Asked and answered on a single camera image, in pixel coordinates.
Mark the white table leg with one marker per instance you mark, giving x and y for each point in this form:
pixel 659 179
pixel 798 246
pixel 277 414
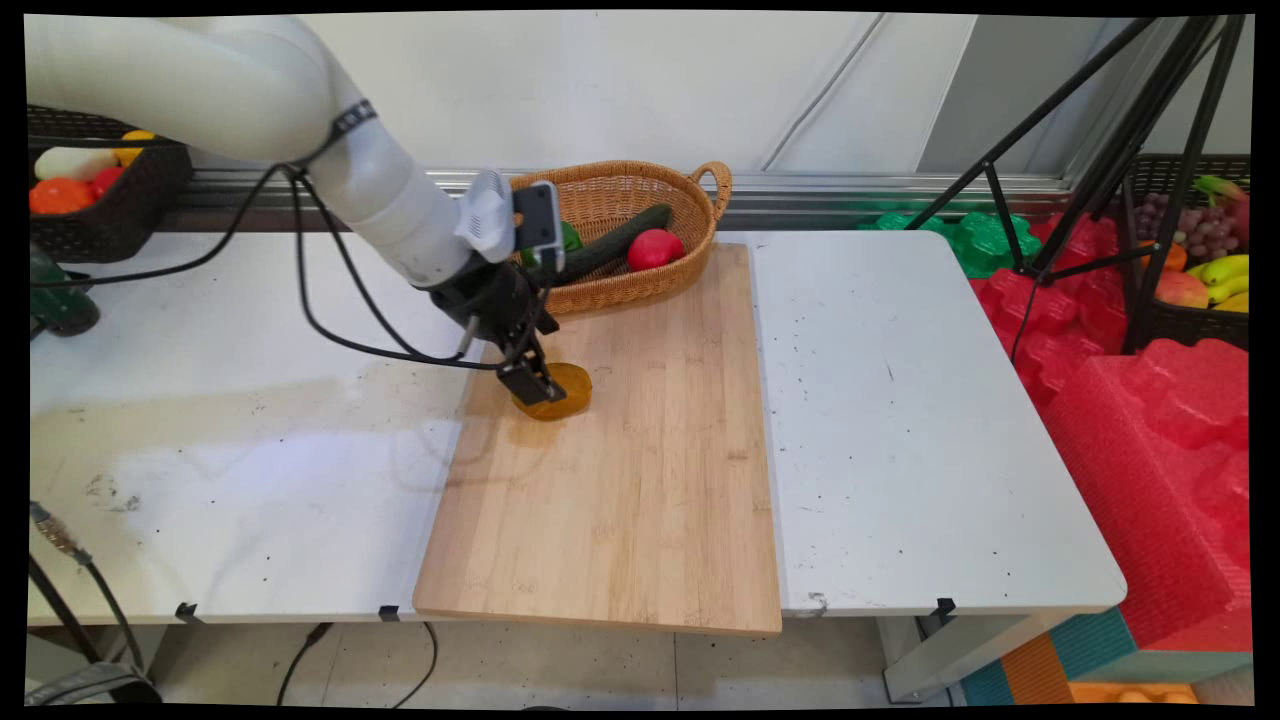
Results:
pixel 950 655

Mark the black tripod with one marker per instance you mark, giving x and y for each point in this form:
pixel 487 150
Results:
pixel 1130 150

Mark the yellow toy bananas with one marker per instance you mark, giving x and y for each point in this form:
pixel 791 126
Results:
pixel 1225 270

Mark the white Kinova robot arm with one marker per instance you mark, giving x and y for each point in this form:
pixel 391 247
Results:
pixel 230 90

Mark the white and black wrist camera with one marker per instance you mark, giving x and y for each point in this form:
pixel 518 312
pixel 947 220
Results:
pixel 520 220

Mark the small red toy fruit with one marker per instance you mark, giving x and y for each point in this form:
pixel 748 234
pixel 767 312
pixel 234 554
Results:
pixel 107 180

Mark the orange toy fruit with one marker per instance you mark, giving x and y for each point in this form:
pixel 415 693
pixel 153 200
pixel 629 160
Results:
pixel 60 196

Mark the green bell pepper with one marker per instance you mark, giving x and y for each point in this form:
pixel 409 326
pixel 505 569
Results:
pixel 571 237

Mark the yellow toy fruit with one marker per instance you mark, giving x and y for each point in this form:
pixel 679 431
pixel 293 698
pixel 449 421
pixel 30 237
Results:
pixel 130 153

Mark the dark green cucumber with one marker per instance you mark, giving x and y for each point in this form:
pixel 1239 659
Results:
pixel 620 238

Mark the dark green round device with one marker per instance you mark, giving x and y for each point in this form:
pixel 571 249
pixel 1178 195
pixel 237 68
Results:
pixel 62 300

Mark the brown potato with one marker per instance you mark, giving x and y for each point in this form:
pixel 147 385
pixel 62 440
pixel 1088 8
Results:
pixel 572 390

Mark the metal wall rail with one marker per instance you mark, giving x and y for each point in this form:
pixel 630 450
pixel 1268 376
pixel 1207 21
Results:
pixel 850 190

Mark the purple toy grapes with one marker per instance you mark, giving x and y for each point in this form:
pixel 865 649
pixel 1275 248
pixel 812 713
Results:
pixel 1205 228

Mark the red foam packing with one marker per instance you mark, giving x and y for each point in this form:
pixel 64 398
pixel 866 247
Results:
pixel 1150 480

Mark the black woven basket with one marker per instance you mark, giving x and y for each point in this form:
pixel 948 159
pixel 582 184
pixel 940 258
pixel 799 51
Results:
pixel 110 230

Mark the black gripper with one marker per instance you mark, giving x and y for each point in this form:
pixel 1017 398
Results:
pixel 490 300

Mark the red tomato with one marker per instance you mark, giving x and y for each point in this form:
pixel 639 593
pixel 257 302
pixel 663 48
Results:
pixel 655 249

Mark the green foam packing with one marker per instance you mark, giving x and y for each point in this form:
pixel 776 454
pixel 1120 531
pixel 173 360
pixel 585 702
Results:
pixel 985 243

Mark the black crate with fruit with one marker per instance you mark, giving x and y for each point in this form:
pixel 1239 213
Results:
pixel 1185 325

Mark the white toy vegetable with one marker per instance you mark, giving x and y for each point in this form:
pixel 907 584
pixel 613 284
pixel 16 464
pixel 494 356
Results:
pixel 75 163

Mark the peach coloured toy fruit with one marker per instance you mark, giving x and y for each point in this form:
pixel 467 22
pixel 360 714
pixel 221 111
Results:
pixel 1182 290

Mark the wooden cutting board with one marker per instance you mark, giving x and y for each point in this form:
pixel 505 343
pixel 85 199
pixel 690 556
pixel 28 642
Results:
pixel 620 480

